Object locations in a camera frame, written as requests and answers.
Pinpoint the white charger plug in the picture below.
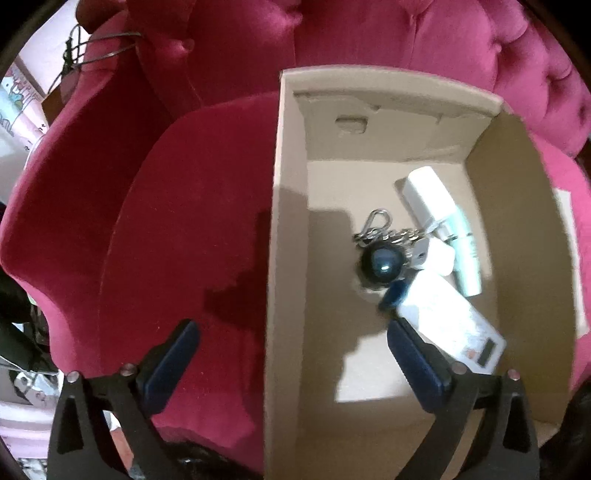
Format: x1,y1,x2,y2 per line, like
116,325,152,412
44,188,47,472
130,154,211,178
408,236,456,277

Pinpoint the pastel cartoon printed sheet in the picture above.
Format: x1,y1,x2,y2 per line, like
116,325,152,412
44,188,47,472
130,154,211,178
0,64,48,140

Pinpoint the white bag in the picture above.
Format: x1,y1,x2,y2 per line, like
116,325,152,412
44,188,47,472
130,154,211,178
0,401,59,467

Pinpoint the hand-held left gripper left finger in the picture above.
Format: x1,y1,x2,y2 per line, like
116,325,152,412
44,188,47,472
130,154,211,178
46,318,201,480

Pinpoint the cardboard box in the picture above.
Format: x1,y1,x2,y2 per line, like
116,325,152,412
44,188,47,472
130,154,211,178
263,67,578,480

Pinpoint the pink tufted velvet armchair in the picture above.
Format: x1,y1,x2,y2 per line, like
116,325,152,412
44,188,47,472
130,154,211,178
0,0,591,476

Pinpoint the white tube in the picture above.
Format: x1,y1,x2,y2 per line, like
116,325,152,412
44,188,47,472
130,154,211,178
436,207,484,297

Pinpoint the keychain with blue tag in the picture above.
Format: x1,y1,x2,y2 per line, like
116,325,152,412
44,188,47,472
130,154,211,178
353,208,428,311

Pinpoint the black dome-topped cylinder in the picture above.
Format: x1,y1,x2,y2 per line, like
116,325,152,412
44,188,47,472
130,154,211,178
359,240,410,285

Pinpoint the thin black cable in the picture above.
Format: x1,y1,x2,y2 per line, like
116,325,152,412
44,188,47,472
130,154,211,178
45,25,145,94

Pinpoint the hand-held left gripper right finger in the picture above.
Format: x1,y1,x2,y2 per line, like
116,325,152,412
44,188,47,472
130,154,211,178
387,318,541,480

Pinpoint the white paper sheet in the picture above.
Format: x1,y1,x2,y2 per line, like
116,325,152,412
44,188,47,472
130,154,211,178
551,186,578,336

